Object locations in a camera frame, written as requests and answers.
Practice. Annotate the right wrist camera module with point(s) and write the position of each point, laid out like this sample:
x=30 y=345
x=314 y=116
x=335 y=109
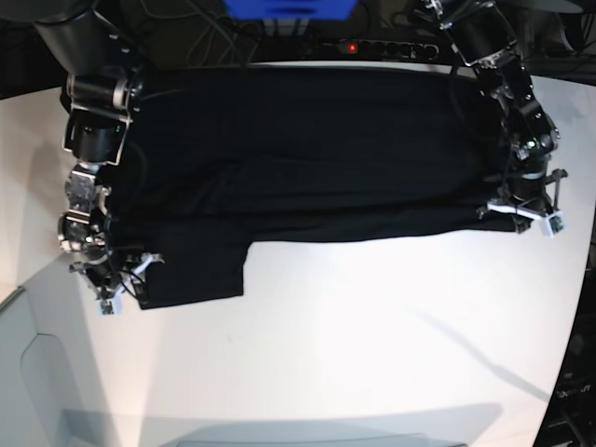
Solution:
x=110 y=307

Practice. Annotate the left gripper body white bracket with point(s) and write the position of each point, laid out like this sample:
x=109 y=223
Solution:
x=527 y=197

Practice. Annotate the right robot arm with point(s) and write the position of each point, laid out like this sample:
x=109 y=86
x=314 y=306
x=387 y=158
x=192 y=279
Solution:
x=104 y=86

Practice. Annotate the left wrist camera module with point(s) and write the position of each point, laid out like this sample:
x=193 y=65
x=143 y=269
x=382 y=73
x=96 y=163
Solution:
x=553 y=224

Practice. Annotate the white power strip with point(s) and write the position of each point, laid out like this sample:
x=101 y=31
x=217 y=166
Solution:
x=379 y=50

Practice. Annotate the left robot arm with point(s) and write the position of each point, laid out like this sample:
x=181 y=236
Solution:
x=484 y=41

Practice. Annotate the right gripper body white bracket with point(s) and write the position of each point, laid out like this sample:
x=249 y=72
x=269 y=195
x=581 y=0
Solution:
x=108 y=278

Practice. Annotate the black T-shirt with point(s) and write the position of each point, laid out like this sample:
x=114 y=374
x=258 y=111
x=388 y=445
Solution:
x=220 y=159

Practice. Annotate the blue box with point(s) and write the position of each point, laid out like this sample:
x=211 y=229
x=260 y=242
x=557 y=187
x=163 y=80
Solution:
x=290 y=9

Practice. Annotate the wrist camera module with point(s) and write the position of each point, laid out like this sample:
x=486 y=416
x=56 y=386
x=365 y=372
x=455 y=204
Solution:
x=553 y=224
x=110 y=307

